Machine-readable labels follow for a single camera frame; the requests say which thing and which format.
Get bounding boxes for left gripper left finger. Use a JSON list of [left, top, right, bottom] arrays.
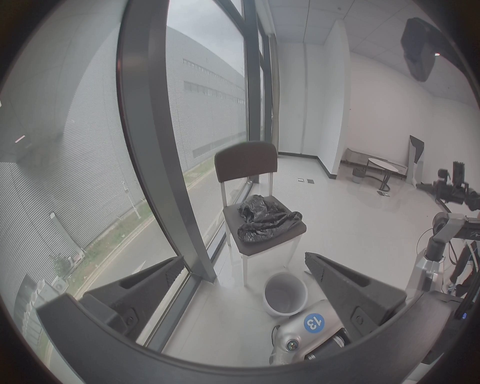
[[82, 255, 187, 341]]

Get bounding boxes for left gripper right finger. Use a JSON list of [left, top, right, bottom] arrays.
[[305, 252, 408, 341]]

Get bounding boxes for black plastic bag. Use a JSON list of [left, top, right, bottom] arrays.
[[237, 195, 303, 242]]

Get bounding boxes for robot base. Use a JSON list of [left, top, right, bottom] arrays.
[[268, 300, 351, 366]]

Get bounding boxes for white trash bin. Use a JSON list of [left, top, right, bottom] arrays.
[[263, 272, 309, 316]]

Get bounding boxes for round white table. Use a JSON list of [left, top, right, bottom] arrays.
[[367, 157, 399, 192]]

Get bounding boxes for window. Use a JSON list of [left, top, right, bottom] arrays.
[[0, 0, 280, 355]]

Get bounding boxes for grey padded white chair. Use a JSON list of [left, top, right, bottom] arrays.
[[214, 140, 307, 287]]

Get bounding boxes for pale grey curtain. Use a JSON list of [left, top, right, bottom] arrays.
[[269, 34, 280, 153]]

